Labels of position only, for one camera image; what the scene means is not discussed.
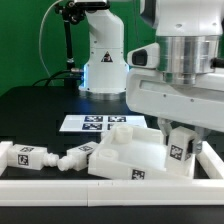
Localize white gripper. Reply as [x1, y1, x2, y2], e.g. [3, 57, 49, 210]
[126, 68, 224, 154]

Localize white square tabletop tray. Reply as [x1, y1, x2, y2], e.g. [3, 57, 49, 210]
[88, 124, 195, 180]

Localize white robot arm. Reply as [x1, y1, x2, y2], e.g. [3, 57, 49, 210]
[74, 0, 224, 135]

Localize white paper tag sheet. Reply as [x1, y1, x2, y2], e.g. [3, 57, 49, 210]
[59, 115, 147, 132]

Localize white U-shaped fence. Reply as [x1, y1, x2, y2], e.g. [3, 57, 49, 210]
[0, 140, 224, 208]

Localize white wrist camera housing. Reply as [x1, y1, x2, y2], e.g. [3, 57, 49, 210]
[127, 43, 160, 69]

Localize black cables at base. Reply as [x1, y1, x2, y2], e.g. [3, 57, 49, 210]
[32, 67, 84, 87]

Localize black camera stand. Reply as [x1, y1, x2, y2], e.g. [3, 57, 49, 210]
[55, 0, 84, 90]

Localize white cable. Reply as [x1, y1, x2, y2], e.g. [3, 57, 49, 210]
[38, 0, 64, 78]

